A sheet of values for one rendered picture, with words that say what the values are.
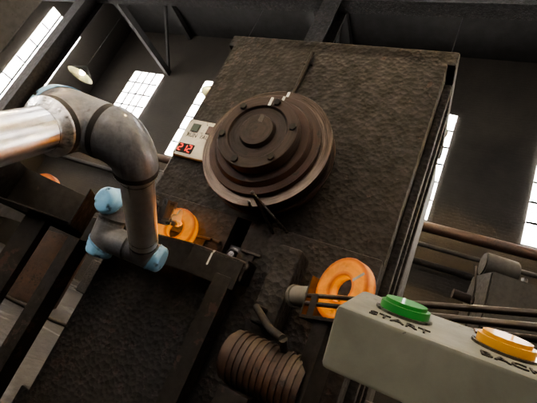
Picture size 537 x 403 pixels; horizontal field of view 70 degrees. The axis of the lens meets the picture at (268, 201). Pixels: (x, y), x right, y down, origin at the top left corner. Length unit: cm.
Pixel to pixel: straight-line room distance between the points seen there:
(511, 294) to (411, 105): 407
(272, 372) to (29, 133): 66
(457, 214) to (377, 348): 760
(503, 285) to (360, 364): 508
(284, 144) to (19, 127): 74
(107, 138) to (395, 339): 64
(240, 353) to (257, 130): 69
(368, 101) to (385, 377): 134
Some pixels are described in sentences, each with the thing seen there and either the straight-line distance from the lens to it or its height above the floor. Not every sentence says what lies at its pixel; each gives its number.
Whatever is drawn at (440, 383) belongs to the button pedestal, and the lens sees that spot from 31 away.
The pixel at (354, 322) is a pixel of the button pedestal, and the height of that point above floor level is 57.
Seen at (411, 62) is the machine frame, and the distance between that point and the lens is 168.
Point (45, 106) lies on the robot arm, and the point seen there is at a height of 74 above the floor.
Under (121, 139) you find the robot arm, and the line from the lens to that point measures 80.
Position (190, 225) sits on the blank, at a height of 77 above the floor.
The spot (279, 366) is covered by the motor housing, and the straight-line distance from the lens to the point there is 93.
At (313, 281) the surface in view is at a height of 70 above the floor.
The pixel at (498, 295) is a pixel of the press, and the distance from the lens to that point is 533.
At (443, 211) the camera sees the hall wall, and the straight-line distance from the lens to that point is 788.
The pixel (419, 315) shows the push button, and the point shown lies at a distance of 34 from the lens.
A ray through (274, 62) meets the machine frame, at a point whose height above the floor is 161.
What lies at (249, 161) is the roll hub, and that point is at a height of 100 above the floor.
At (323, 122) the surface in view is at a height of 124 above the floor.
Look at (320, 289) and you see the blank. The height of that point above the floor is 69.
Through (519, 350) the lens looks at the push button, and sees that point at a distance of 34.
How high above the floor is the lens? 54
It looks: 18 degrees up
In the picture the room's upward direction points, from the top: 24 degrees clockwise
